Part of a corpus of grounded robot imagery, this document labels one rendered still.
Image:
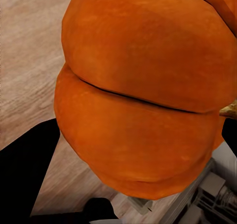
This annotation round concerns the pillar candle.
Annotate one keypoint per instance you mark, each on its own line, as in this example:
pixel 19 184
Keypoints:
pixel 141 205

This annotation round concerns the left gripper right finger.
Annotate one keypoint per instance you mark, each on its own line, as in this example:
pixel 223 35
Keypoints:
pixel 229 134

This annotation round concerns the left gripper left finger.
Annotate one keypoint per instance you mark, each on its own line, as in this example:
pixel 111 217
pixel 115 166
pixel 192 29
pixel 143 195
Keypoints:
pixel 23 166

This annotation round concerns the wood fireplace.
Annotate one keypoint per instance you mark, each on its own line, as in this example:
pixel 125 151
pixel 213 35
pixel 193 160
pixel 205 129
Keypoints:
pixel 207 200

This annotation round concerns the pumpkin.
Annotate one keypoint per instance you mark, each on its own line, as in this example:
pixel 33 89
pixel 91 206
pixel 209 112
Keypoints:
pixel 146 88

